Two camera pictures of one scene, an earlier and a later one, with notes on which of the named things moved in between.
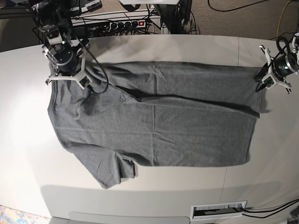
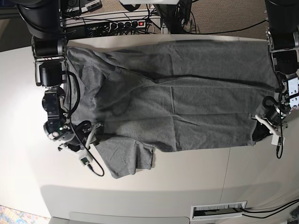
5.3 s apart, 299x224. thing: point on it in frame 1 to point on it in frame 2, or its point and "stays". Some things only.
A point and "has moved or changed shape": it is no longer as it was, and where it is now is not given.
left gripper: (69, 58) to (76, 137)
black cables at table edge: (292, 202) stays
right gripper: (279, 68) to (274, 121)
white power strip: (115, 26) stays
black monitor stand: (167, 12) stays
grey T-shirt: (161, 114) has moved or changed shape
